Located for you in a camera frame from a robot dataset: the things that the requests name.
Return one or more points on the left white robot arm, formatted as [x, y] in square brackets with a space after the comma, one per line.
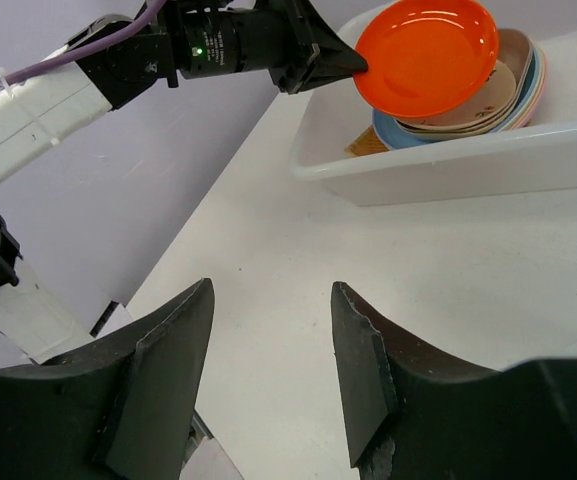
[110, 63]

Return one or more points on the white plastic bin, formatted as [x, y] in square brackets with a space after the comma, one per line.
[539, 157]

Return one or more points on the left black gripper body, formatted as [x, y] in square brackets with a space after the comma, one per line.
[210, 38]

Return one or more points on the blue round plate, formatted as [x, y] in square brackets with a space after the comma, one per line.
[395, 137]

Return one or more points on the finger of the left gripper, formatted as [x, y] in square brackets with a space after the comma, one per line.
[314, 55]

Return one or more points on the woven bamboo fan tray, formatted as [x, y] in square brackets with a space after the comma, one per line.
[367, 143]

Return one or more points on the pink round plate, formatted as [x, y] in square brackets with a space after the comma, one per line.
[528, 110]

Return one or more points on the orange round plate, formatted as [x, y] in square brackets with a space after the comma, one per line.
[426, 57]

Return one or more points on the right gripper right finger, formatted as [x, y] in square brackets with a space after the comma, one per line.
[414, 411]

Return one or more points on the brown square plate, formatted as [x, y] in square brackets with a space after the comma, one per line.
[515, 49]

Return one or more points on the small floral cream plate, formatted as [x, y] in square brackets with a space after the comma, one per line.
[492, 98]

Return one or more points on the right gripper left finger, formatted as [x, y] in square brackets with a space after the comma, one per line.
[120, 407]

